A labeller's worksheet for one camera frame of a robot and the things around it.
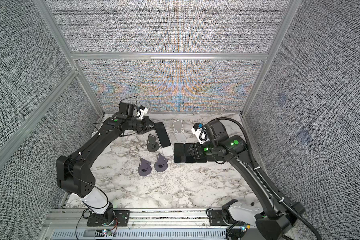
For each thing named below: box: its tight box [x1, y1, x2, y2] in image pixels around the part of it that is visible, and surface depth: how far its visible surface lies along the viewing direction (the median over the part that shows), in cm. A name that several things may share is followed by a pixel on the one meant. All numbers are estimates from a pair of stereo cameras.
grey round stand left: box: [137, 157, 152, 177], surface depth 90 cm
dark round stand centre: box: [146, 134, 160, 152], surface depth 97 cm
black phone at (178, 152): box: [173, 143, 185, 163], surface depth 100 cm
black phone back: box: [154, 122, 171, 148], surface depth 85 cm
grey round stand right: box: [154, 153, 169, 173], surface depth 91 cm
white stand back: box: [172, 119, 187, 143], surface depth 103 cm
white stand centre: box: [162, 145, 174, 157], surface depth 99 cm
